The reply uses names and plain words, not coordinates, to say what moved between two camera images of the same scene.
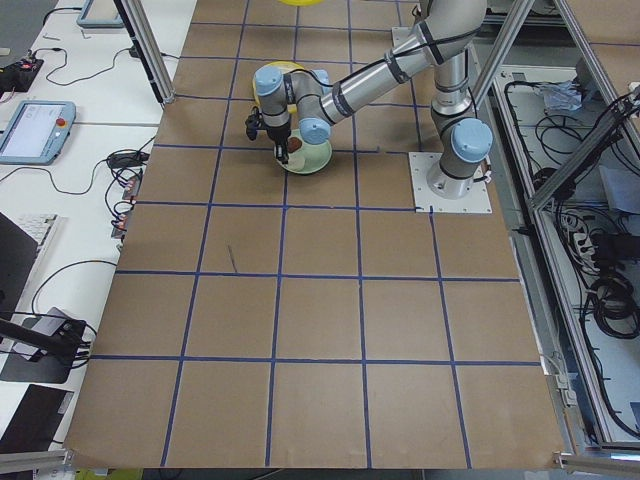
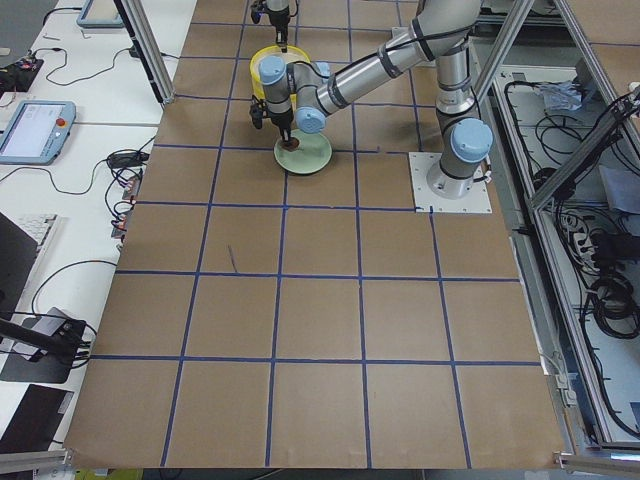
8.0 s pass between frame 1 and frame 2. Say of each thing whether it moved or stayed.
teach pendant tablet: stayed
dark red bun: stayed
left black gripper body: moved
